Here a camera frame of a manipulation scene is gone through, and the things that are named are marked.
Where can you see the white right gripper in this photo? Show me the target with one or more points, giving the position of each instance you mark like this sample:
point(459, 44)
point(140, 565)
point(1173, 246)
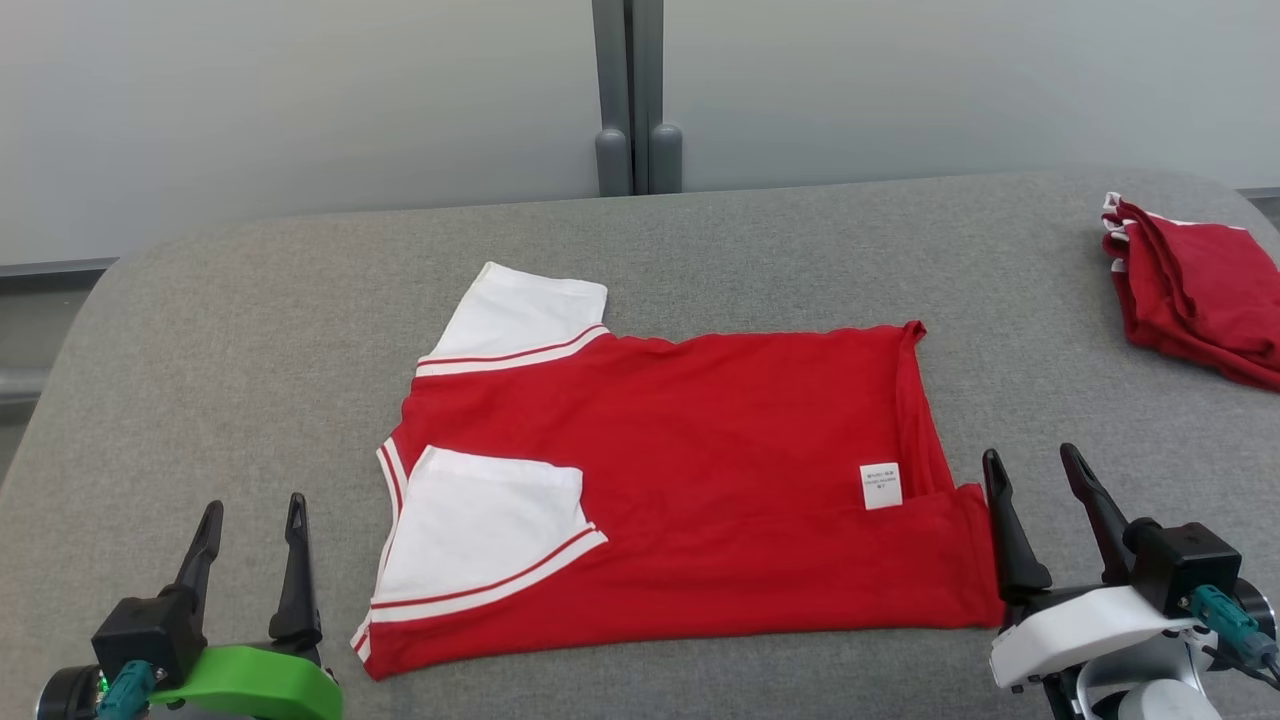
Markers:
point(1080, 630)

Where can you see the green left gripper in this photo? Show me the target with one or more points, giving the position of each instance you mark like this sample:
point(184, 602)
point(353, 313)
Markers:
point(260, 685)

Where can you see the red shorts with white stripes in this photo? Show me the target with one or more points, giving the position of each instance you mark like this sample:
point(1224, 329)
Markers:
point(1210, 290)

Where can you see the red shirt with white sleeves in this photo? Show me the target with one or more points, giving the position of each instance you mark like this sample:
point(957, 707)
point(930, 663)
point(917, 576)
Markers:
point(720, 460)

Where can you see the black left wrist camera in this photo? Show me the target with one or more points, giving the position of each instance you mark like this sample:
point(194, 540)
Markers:
point(150, 635)

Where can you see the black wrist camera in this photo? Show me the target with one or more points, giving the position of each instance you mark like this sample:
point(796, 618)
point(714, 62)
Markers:
point(150, 635)
point(1185, 560)

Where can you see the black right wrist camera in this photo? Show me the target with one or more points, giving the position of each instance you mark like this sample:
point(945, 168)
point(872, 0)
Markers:
point(1185, 560)

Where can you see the grey double partition post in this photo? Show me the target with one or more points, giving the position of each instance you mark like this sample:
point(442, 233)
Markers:
point(638, 100)

